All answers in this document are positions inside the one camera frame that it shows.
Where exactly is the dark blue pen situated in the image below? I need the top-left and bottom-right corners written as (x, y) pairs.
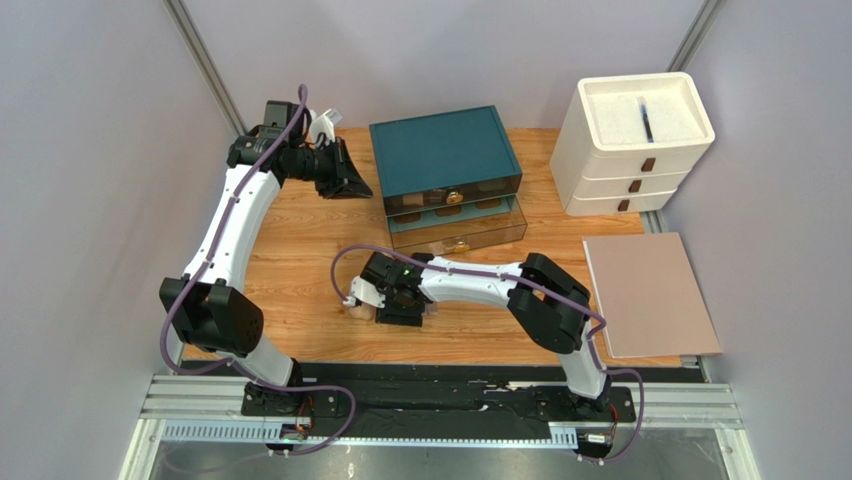
top-left (637, 96), bottom-right (655, 143)

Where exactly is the white three-drawer cabinet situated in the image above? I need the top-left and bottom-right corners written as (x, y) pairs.
top-left (550, 72), bottom-right (716, 217)

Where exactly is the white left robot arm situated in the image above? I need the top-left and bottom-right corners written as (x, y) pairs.
top-left (159, 100), bottom-right (373, 389)

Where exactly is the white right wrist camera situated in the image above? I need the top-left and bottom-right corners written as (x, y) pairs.
top-left (343, 276), bottom-right (386, 309)

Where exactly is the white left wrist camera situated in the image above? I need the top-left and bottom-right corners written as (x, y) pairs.
top-left (308, 108), bottom-right (343, 145)

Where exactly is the pink flat board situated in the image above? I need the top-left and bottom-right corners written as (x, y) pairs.
top-left (583, 232), bottom-right (723, 359)

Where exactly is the transparent drawer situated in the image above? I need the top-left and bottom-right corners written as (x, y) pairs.
top-left (386, 195), bottom-right (527, 255)

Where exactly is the black table edge rail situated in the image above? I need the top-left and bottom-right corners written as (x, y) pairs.
top-left (176, 359), bottom-right (707, 441)

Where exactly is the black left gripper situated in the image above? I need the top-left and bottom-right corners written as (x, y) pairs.
top-left (287, 137), bottom-right (374, 201)

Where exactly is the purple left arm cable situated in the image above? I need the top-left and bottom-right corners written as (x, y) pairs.
top-left (158, 83), bottom-right (357, 461)

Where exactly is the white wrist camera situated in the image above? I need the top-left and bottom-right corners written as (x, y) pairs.
top-left (343, 276), bottom-right (386, 309)
top-left (308, 108), bottom-right (343, 145)

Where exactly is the teal drawer organizer box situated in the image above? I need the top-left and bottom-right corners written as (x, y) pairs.
top-left (369, 105), bottom-right (523, 217)

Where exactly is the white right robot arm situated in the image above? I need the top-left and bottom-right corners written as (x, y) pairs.
top-left (344, 252), bottom-right (611, 412)

